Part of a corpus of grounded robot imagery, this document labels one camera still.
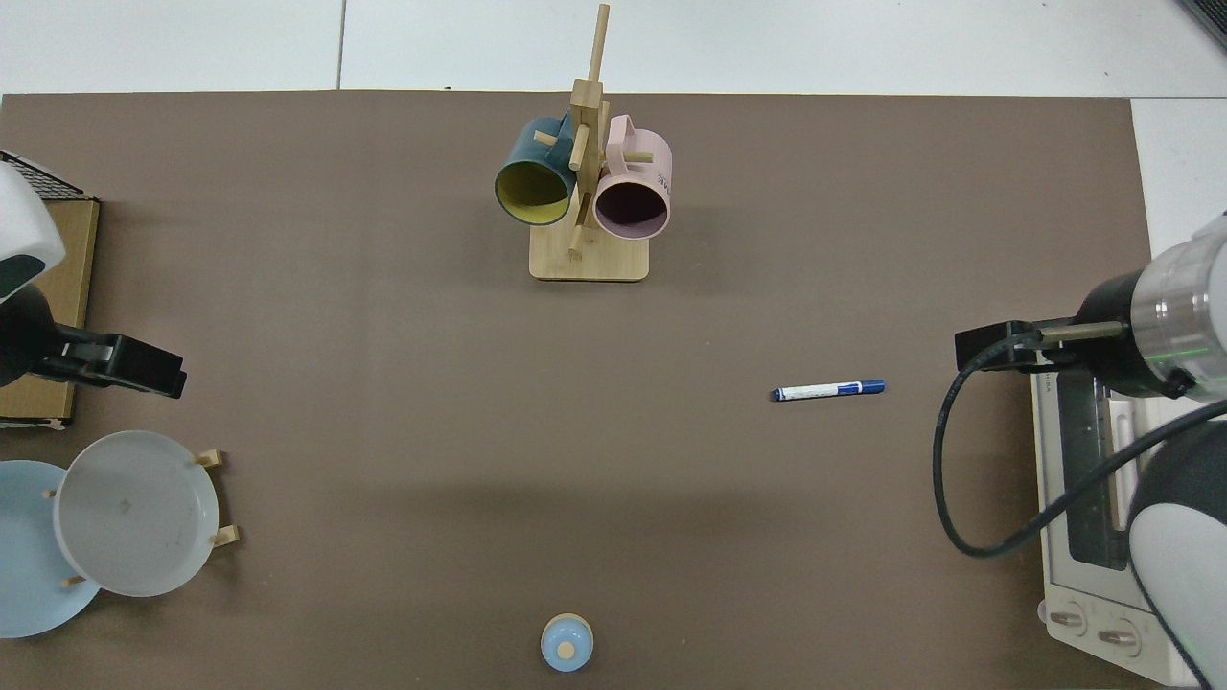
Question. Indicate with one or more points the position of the dark teal cup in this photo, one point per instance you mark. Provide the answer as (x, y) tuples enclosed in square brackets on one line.
[(527, 153)]

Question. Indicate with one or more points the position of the pink cup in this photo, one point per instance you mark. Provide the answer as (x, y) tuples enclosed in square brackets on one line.
[(637, 172)]

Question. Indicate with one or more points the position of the pale toaster oven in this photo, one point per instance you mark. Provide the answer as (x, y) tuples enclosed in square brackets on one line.
[(1074, 575)]

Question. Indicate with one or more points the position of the blue and white marker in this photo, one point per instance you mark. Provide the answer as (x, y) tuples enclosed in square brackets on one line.
[(824, 390)]

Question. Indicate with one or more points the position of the wooden cup stand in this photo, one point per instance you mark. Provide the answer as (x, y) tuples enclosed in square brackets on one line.
[(590, 264)]

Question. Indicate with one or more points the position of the dark grey panel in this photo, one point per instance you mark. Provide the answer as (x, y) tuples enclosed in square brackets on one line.
[(1210, 17)]

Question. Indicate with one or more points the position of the light blue plate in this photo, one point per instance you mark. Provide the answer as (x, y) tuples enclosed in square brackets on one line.
[(29, 556)]

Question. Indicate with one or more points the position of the brown table cloth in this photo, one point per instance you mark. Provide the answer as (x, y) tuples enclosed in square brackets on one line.
[(383, 383)]

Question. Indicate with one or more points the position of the grey plate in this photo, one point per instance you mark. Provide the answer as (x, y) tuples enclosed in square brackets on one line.
[(134, 513)]

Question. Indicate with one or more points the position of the wooden plate rack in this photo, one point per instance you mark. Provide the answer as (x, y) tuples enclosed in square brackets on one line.
[(209, 458)]

